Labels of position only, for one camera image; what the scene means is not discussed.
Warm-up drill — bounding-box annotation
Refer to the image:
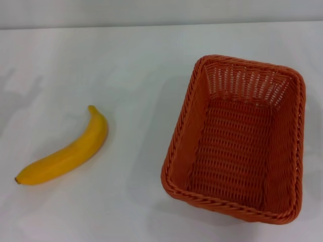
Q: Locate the yellow banana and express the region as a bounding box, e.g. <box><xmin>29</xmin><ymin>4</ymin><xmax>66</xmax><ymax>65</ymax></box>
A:
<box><xmin>14</xmin><ymin>105</ymin><xmax>110</xmax><ymax>187</ymax></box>

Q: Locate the orange woven plastic basket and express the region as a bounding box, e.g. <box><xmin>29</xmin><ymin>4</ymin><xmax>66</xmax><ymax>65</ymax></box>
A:
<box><xmin>160</xmin><ymin>55</ymin><xmax>307</xmax><ymax>225</ymax></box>

